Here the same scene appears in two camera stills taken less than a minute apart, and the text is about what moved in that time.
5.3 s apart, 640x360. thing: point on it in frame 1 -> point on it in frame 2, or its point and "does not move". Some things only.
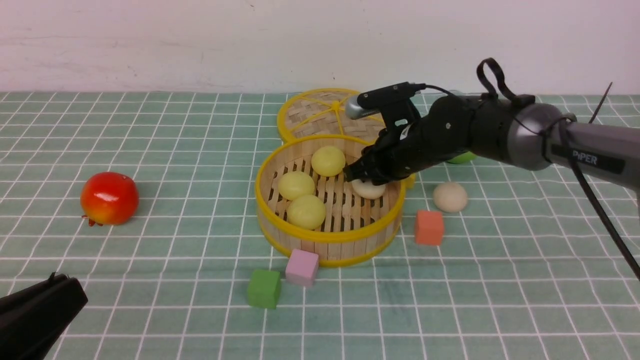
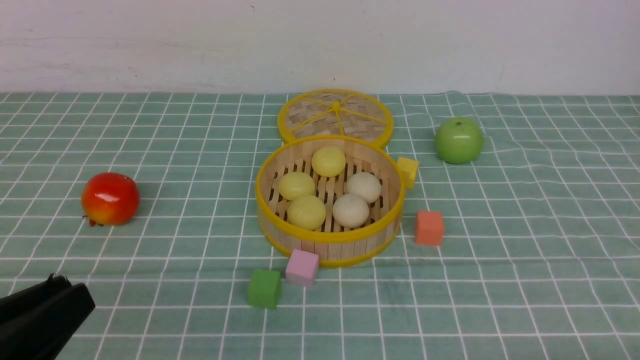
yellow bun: (294, 185) does not move
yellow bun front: (328, 161) does not move
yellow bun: (306, 212) does not move
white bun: (450, 197) -> (350, 211)
